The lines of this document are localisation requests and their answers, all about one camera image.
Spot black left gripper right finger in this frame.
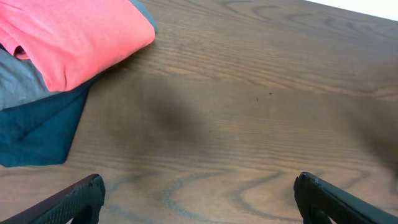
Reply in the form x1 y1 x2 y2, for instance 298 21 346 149
294 172 397 224

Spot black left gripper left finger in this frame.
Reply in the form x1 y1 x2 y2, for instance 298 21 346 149
1 174 106 224

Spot red printed t-shirt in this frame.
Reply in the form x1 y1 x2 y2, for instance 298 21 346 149
0 0 156 93

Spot blue folded garment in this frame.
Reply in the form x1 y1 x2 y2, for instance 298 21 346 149
1 77 97 167

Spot grey folded shorts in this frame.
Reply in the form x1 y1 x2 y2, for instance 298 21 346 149
0 0 159 111

